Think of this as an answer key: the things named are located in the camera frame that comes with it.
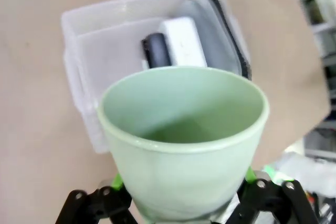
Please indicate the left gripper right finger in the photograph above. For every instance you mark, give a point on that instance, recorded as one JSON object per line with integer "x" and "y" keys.
{"x": 275, "y": 203}

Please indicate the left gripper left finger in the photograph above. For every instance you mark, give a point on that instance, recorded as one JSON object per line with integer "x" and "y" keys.
{"x": 97, "y": 205}

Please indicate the pale green plastic cup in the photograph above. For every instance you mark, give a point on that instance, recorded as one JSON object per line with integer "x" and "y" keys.
{"x": 183, "y": 171}

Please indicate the black stapler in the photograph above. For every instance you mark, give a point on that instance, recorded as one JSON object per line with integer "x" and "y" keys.
{"x": 157, "y": 51}

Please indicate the white rectangular box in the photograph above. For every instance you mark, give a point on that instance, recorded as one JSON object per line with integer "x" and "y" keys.
{"x": 183, "y": 43}

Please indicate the white perforated plastic basket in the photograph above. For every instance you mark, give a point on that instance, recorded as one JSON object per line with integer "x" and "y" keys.
{"x": 105, "y": 56}

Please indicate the metal shelf rack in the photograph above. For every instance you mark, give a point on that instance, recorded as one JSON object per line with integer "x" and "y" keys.
{"x": 320, "y": 16}

